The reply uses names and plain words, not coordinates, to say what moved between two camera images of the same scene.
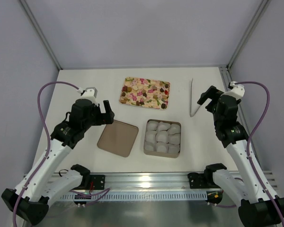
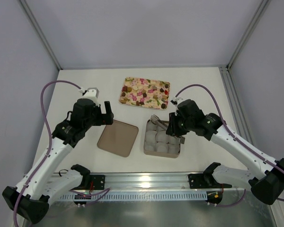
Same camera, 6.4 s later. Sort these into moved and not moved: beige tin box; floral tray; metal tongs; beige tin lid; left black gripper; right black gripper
Moved: right black gripper; metal tongs
Not moved: beige tin box; floral tray; left black gripper; beige tin lid
